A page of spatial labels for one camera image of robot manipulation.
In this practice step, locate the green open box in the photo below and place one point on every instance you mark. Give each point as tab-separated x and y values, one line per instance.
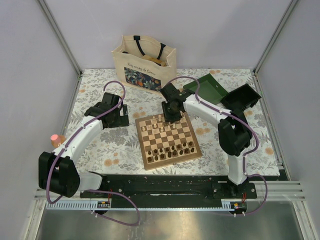
210	90

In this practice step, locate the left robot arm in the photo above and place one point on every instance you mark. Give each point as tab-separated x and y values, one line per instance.
57	172

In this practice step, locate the beige printed tote bag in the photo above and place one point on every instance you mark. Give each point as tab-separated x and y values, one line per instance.
144	63

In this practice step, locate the wooden chess board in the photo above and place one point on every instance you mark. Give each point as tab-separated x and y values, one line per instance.
163	143

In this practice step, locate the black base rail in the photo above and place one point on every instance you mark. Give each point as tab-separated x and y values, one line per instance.
170	191

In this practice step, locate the black plastic bin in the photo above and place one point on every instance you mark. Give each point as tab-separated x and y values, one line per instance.
241	98

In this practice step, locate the floral table mat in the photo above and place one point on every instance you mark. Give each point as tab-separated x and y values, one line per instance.
118	150

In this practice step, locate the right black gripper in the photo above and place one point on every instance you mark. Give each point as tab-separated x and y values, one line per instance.
168	118

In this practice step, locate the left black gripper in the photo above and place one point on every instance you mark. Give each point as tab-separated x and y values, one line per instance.
122	120

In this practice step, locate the pink capped bottle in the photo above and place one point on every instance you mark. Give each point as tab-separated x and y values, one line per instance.
57	140

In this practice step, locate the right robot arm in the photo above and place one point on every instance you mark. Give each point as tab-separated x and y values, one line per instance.
236	138

